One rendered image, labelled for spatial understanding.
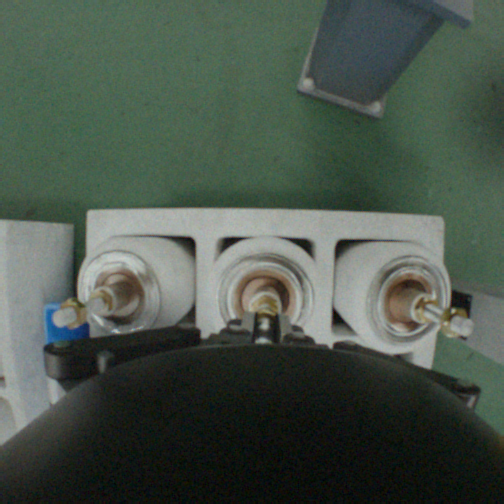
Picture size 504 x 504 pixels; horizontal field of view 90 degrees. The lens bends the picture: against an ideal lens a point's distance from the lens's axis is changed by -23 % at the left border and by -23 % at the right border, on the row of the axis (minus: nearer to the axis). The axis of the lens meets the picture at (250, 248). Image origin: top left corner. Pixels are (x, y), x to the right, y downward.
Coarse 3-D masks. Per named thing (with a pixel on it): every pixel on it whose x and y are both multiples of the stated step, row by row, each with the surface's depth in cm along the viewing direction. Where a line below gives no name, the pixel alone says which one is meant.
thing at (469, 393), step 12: (336, 348) 11; (348, 348) 11; (360, 348) 11; (396, 360) 10; (420, 372) 9; (432, 372) 8; (444, 384) 8; (456, 384) 7; (468, 384) 7; (468, 396) 7
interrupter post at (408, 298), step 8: (408, 288) 24; (400, 296) 24; (408, 296) 22; (416, 296) 21; (424, 296) 21; (432, 296) 21; (400, 304) 23; (408, 304) 22; (408, 312) 22; (416, 320) 21
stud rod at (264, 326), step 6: (264, 306) 20; (270, 306) 21; (264, 318) 17; (258, 324) 16; (264, 324) 16; (270, 324) 16; (258, 330) 16; (264, 330) 16; (270, 330) 16; (258, 336) 16; (264, 336) 16; (270, 336) 16; (264, 342) 16
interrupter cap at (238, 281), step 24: (240, 264) 24; (264, 264) 24; (288, 264) 24; (216, 288) 24; (240, 288) 24; (288, 288) 24; (312, 288) 24; (240, 312) 24; (288, 312) 24; (312, 312) 24
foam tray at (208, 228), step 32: (96, 224) 32; (128, 224) 32; (160, 224) 32; (192, 224) 32; (224, 224) 32; (256, 224) 31; (288, 224) 31; (320, 224) 31; (352, 224) 31; (384, 224) 31; (416, 224) 31; (320, 256) 31; (192, 320) 38; (320, 320) 31; (416, 352) 31
